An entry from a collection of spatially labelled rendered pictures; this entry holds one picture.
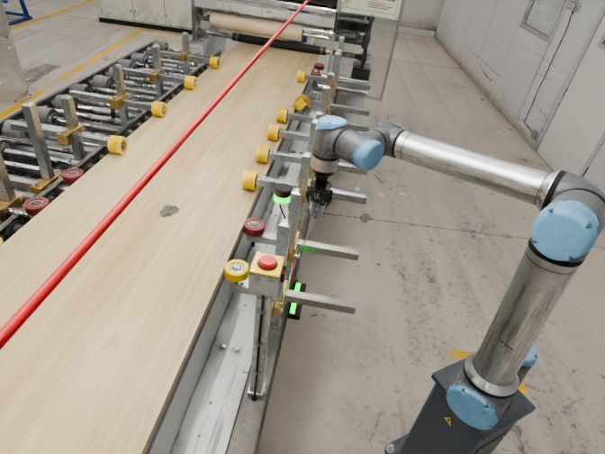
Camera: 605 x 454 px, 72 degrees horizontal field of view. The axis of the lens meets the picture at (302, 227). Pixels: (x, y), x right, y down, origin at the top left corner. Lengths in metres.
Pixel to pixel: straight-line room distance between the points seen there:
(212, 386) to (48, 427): 0.51
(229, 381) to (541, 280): 0.97
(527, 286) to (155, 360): 0.94
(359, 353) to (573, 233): 1.59
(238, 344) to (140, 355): 0.45
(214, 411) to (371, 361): 1.16
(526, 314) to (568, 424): 1.54
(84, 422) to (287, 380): 1.27
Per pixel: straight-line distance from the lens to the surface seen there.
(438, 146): 1.27
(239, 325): 1.61
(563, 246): 1.03
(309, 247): 1.60
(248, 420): 1.32
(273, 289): 0.96
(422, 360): 2.49
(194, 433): 1.40
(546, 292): 1.12
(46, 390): 1.22
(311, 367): 2.29
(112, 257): 1.50
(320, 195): 1.40
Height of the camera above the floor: 1.87
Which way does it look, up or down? 37 degrees down
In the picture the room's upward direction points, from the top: 8 degrees clockwise
